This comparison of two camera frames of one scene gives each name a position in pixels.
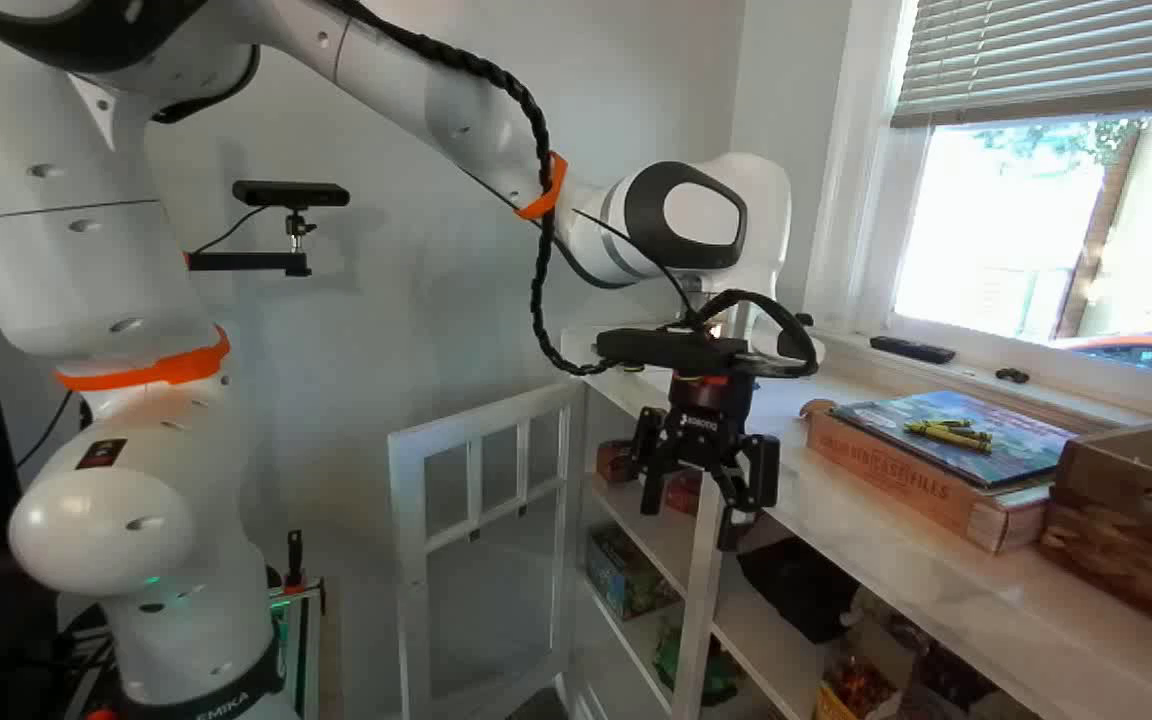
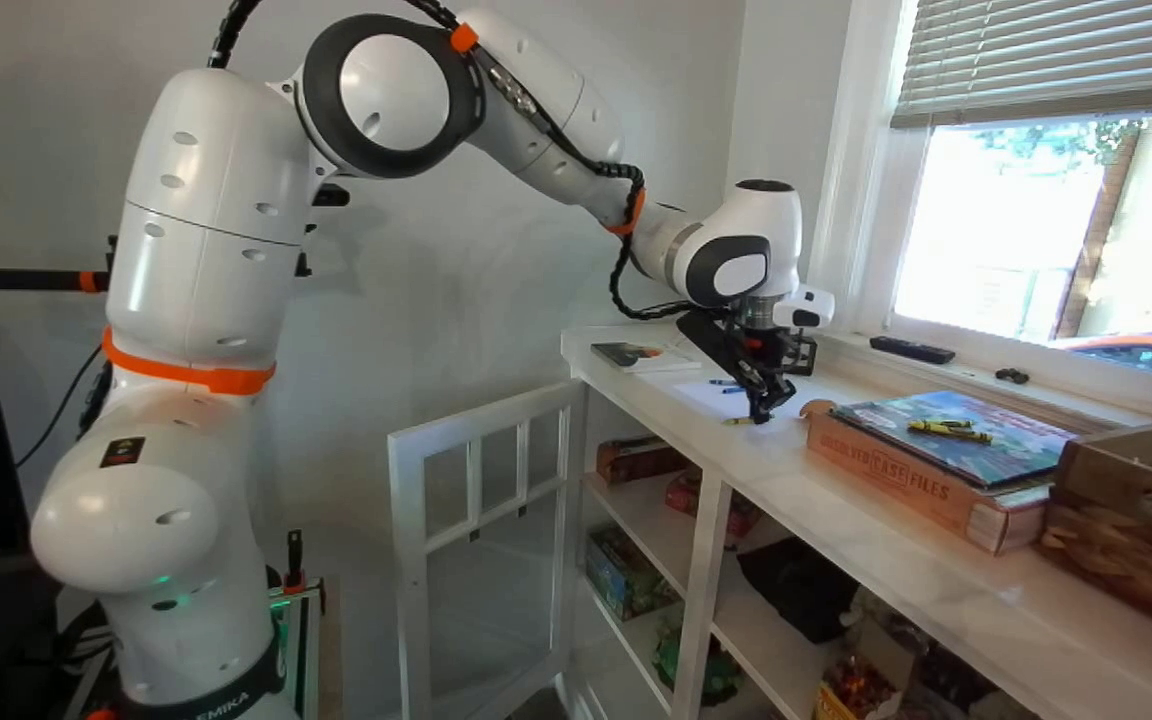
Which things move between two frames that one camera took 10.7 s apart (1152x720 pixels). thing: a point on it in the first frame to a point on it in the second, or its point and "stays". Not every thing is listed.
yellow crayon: x=943 y=429 stays
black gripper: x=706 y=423 to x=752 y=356
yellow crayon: x=958 y=432 stays
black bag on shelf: x=805 y=584 stays
